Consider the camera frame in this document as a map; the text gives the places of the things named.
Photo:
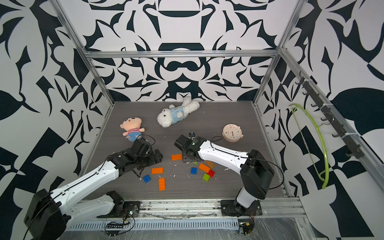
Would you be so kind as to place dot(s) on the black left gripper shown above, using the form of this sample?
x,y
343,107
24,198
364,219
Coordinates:
x,y
154,159

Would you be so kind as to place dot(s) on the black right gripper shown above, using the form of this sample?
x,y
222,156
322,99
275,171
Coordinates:
x,y
184,158

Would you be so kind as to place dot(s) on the orange 2x3 lego brick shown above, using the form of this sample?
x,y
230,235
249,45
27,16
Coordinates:
x,y
157,170

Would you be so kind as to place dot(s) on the blue 2x2 lego brick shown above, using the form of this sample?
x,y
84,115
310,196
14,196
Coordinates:
x,y
147,179

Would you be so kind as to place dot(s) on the orange 2x4 lego brick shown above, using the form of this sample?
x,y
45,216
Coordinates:
x,y
162,184
204,168

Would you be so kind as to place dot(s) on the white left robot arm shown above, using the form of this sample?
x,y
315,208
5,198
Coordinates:
x,y
51,213

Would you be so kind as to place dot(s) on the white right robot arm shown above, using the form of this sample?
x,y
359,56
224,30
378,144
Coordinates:
x,y
256,172

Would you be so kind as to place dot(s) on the tan 2x4 lego brick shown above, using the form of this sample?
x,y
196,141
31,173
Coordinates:
x,y
210,164

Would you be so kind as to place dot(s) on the red 2x2 lego brick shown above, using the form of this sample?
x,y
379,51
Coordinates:
x,y
211,173

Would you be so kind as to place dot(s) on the lime green 2x2 lego brick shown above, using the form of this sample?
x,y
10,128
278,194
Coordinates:
x,y
206,177

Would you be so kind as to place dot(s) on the plush doll striped shirt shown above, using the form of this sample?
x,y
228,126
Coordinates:
x,y
132,128

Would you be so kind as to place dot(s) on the white teddy bear blue shirt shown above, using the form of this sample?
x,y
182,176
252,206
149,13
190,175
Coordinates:
x,y
174,114

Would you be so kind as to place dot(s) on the pink round toy clock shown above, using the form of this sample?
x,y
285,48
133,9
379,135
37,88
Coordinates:
x,y
232,133

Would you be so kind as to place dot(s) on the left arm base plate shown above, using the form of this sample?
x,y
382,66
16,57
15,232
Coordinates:
x,y
126,208

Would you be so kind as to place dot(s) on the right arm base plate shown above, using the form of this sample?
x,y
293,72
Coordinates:
x,y
233,209

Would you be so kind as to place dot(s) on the white slotted cable duct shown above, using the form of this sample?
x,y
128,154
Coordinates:
x,y
146,225

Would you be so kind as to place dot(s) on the black wall hook rack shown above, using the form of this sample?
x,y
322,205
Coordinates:
x,y
331,117

